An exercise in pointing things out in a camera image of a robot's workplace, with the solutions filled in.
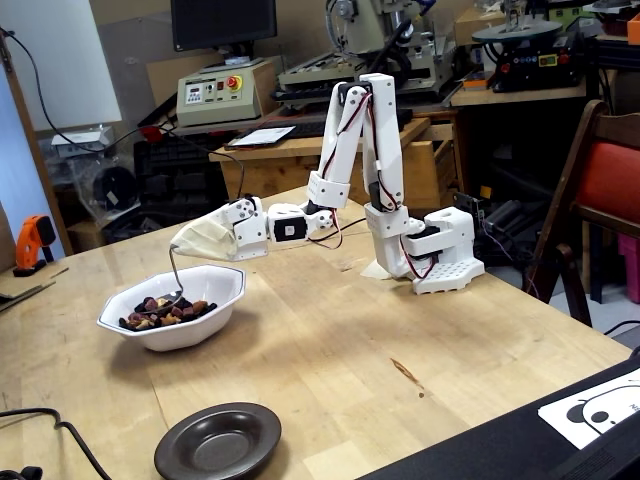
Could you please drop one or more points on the mixed nuts and dried fruit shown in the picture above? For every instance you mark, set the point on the mixed nuts and dried fruit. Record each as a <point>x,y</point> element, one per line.
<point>185,312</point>

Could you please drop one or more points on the black keyboard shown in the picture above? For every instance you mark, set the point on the black keyboard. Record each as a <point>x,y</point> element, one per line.
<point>310,127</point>

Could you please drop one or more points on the white panda sticker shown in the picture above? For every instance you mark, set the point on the white panda sticker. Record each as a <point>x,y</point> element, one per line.
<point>555,415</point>

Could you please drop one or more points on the beige masking tape flap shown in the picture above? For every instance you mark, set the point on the beige masking tape flap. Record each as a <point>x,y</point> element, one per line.
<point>375,272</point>

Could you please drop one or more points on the black motor controller board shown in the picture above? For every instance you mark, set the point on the black motor controller board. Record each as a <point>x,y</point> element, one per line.
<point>467,202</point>

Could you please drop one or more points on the white octagonal bowl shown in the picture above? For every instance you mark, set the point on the white octagonal bowl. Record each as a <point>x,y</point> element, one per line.
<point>165,335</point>

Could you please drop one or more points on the black scroll saw machine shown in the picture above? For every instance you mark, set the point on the black scroll saw machine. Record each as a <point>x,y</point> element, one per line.
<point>530,62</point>

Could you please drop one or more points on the bent metal spoon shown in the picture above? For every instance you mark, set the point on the bent metal spoon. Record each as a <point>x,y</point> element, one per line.
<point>175,275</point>

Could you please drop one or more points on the pink box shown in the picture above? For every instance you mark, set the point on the pink box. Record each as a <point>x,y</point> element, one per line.
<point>630,270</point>

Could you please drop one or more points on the beige milling machine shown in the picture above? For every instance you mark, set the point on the beige milling machine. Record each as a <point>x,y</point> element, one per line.
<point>360,30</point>

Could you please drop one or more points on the brown plate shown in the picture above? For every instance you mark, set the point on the brown plate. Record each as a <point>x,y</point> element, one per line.
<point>215,445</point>

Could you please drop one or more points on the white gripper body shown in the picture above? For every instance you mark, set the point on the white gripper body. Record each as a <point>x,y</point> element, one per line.
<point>248,231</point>

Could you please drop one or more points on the flat cardboard pieces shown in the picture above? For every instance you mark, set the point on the flat cardboard pieces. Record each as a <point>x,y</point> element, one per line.
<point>20,285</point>

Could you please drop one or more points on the brown cardboard box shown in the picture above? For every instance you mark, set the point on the brown cardboard box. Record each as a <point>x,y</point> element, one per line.
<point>475,25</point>

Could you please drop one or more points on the wooden chair red cushion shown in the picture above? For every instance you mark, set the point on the wooden chair red cushion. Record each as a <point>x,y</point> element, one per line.
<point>607,180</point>

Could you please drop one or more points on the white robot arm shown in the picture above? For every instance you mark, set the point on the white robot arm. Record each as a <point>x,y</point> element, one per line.
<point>387,150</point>

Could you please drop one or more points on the white board panel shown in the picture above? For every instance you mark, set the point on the white board panel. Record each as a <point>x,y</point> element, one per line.
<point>65,60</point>

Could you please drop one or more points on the black computer monitor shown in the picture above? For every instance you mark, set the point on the black computer monitor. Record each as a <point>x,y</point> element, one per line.
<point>225,22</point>

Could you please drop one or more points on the orange black tool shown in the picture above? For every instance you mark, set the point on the orange black tool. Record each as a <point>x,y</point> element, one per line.
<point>32,235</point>

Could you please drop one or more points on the white paper on clipboard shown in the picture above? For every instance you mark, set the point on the white paper on clipboard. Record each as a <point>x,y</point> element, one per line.
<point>262,136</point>

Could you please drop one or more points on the black metal frame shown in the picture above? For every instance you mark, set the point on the black metal frame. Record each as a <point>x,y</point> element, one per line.
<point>615,52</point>

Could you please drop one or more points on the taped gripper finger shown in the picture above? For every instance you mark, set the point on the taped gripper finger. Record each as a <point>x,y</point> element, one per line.
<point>210,249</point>
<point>205,227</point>

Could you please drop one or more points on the red clip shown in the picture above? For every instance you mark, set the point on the red clip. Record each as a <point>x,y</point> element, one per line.
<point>150,132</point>

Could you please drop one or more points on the beige control box red button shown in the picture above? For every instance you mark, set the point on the beige control box red button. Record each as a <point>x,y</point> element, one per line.
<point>220,107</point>

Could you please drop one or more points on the wooden workbench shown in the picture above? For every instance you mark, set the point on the wooden workbench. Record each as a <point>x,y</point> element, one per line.
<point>270,170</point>

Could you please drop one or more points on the wooden shelf board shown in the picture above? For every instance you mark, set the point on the wooden shelf board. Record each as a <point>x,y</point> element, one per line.
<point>525,97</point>

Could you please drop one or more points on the small white box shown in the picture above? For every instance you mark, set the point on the small white box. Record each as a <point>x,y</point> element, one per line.
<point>80,140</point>

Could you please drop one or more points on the black spool in plastic bag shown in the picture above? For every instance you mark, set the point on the black spool in plastic bag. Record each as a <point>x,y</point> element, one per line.
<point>110,187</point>

